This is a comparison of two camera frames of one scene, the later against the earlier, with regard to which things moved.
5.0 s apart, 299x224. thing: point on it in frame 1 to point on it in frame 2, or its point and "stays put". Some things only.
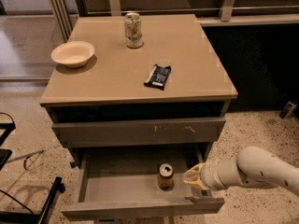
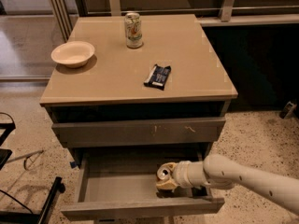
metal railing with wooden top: [212, 5] stays put
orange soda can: [165, 176] stays put
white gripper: [209, 175] to [179, 174]
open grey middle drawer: [117, 183] stays put
